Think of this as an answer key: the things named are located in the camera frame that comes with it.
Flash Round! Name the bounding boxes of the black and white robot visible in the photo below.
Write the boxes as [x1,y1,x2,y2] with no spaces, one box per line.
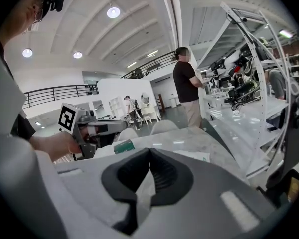
[206,37,263,112]

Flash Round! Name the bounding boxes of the green box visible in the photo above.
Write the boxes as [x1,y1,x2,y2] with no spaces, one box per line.
[113,139,136,155]

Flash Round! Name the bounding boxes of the white metal shelving rack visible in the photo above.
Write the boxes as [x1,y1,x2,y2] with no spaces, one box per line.
[193,1,298,182]

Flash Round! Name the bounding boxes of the black head-mounted camera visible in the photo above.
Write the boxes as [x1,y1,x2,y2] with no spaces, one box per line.
[49,0,67,12]

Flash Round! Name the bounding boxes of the person's head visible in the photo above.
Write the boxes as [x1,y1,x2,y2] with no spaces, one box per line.
[0,0,48,42]

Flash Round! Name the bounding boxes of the person's left forearm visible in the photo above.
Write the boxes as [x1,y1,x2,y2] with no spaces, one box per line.
[29,132,82,163]

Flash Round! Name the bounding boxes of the eyeglasses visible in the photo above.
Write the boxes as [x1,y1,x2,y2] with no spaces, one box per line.
[31,7,44,25]

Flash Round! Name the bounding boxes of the white arched shelf cabinet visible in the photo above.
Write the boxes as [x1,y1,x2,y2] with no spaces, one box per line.
[108,96,127,122]

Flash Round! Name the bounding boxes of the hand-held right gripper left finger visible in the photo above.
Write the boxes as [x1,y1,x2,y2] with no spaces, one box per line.
[101,147,150,236]

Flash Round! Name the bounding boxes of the person's left hand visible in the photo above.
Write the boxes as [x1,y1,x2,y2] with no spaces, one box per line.
[78,126,99,145]

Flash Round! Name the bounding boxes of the white vanity dresser with mirror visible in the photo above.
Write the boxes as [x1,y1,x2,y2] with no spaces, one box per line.
[139,92,163,124]

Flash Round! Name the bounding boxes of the black office chair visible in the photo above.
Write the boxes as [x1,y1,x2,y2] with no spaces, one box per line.
[256,93,299,204]

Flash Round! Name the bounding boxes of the grey shell chair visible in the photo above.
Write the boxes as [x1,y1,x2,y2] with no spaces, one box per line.
[117,128,139,142]
[150,119,179,136]

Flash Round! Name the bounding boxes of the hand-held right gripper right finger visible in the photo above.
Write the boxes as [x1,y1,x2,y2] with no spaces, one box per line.
[150,147,194,207]

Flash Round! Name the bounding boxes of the black balcony railing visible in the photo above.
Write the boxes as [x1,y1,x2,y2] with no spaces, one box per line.
[22,50,178,110]

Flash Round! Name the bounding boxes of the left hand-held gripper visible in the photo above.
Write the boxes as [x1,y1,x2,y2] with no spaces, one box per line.
[57,103,128,160]

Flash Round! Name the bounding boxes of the tube ceiling light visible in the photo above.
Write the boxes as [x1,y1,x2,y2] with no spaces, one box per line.
[278,29,294,39]

